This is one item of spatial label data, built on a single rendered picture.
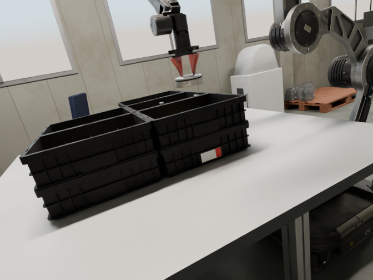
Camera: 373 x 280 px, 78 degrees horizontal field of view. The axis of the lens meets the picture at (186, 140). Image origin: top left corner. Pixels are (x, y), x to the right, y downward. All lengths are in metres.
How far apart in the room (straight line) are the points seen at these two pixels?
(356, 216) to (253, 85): 2.45
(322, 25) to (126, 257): 1.15
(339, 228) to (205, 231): 0.87
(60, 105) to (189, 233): 2.87
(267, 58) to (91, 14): 2.41
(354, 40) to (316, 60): 4.11
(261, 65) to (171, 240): 3.24
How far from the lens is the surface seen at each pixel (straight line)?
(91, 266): 0.63
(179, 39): 0.88
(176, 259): 0.56
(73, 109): 2.70
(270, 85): 3.70
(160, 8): 0.98
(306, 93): 4.29
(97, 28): 3.38
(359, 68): 1.46
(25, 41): 3.34
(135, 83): 3.38
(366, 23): 6.23
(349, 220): 1.41
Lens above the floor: 1.09
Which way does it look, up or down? 18 degrees down
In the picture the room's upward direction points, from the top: 11 degrees counter-clockwise
